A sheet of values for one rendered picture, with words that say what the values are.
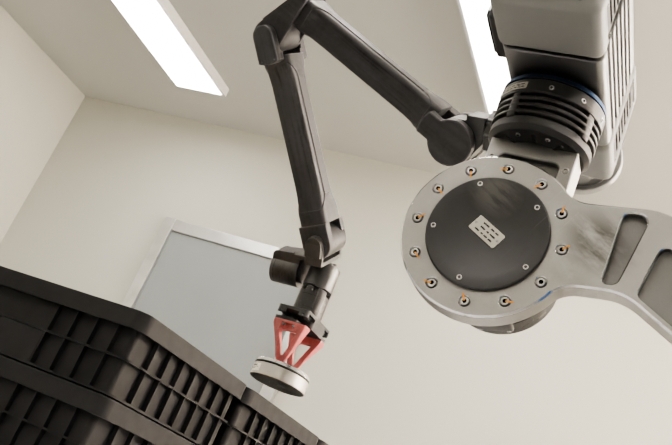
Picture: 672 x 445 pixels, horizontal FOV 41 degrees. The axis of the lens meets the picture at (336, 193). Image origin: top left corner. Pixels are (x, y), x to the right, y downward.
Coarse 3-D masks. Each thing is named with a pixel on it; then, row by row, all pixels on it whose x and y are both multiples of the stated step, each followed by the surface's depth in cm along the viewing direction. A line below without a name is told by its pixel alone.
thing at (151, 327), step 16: (0, 272) 123; (16, 272) 122; (16, 288) 120; (32, 288) 119; (48, 288) 118; (64, 288) 117; (64, 304) 116; (80, 304) 115; (96, 304) 114; (112, 304) 113; (112, 320) 112; (128, 320) 111; (144, 320) 111; (160, 336) 114; (176, 336) 116; (176, 352) 117; (192, 352) 120; (208, 368) 124; (224, 384) 128; (240, 384) 132
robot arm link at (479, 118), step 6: (462, 114) 150; (474, 114) 145; (480, 114) 146; (486, 114) 147; (462, 120) 145; (468, 120) 144; (474, 120) 144; (480, 120) 143; (486, 120) 144; (474, 126) 144; (480, 126) 143; (474, 132) 144; (480, 132) 144; (480, 138) 144; (480, 144) 144; (474, 150) 145; (480, 150) 149; (474, 156) 149
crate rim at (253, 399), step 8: (248, 392) 135; (256, 392) 136; (240, 400) 135; (248, 400) 135; (256, 400) 137; (264, 400) 139; (256, 408) 137; (264, 408) 139; (272, 408) 142; (264, 416) 140; (272, 416) 142; (280, 416) 144; (288, 416) 147; (280, 424) 145; (288, 424) 147; (296, 424) 149; (288, 432) 148; (296, 432) 150; (304, 432) 152; (304, 440) 153; (312, 440) 156
